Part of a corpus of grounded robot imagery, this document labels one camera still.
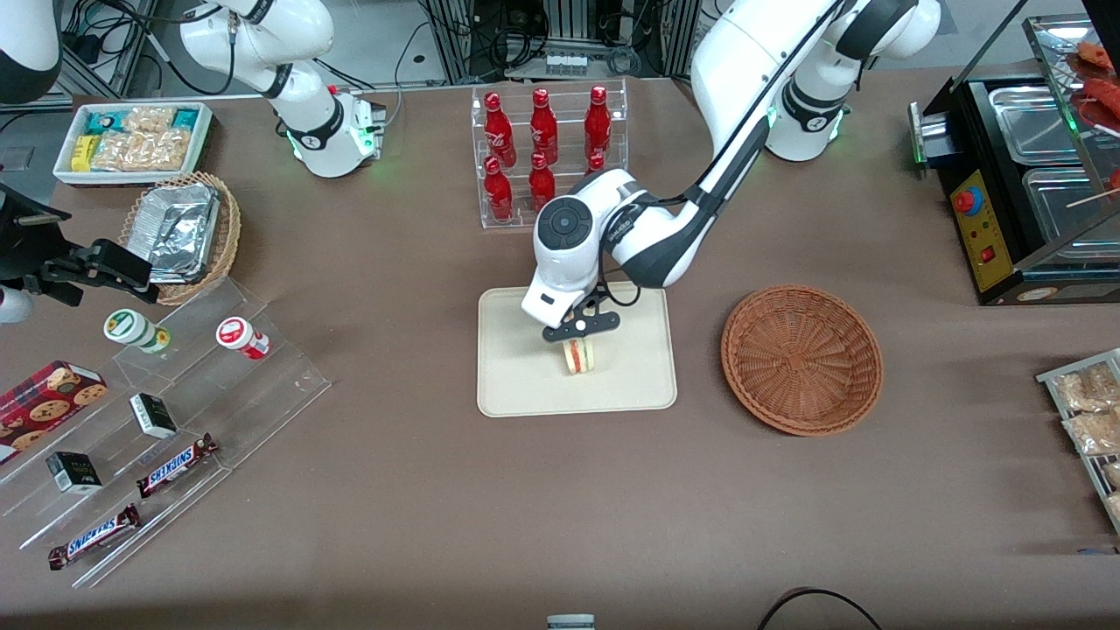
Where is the steel warmer pan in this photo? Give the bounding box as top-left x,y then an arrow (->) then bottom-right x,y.
1021,166 -> 1120,265
987,85 -> 1088,167

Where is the white rectangular snack bin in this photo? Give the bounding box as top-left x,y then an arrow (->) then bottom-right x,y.
52,101 -> 215,186

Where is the silver foil tray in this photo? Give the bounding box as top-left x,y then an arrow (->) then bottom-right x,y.
138,182 -> 221,285

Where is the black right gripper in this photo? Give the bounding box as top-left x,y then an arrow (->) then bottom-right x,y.
0,182 -> 161,306

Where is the clear bag of fried snacks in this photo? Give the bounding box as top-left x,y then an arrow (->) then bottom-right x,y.
1053,363 -> 1120,414
1063,409 -> 1120,456

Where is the brown wicker basket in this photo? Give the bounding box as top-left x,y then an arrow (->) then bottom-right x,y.
720,284 -> 885,437

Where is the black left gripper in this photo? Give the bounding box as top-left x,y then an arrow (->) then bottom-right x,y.
542,293 -> 622,343

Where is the grey wire tray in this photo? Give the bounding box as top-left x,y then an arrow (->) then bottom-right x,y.
1037,348 -> 1120,535

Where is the green lid drink bottle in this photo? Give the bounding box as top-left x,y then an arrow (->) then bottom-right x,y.
103,308 -> 172,355

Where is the black hot food warmer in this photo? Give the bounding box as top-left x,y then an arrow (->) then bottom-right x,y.
907,13 -> 1120,307

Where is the brown Snickers bar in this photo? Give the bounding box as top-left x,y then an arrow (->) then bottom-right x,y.
136,433 -> 220,500
48,503 -> 143,571

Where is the light wicker basket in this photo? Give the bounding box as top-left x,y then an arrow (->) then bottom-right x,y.
118,171 -> 242,307

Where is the red cookie box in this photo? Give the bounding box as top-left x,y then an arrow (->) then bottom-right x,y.
0,360 -> 109,466

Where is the clear acrylic stepped display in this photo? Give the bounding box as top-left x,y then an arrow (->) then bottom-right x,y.
0,278 -> 332,589

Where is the small black box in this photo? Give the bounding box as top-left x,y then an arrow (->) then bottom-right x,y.
45,451 -> 103,495
129,392 -> 179,440

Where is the clear acrylic bottle rack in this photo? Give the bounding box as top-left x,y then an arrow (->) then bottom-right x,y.
471,77 -> 629,230

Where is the red lid drink bottle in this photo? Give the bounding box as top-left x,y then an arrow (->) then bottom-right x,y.
215,317 -> 272,361

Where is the black cable loop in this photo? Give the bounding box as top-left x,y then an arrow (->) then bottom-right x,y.
757,588 -> 885,630

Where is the beige plastic tray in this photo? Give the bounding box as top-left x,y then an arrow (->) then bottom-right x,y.
477,280 -> 679,419

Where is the aluminium profile frame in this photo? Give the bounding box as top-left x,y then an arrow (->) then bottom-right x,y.
418,0 -> 705,87

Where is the large clear bag of crackers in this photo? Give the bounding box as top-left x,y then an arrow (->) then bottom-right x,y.
92,129 -> 190,172

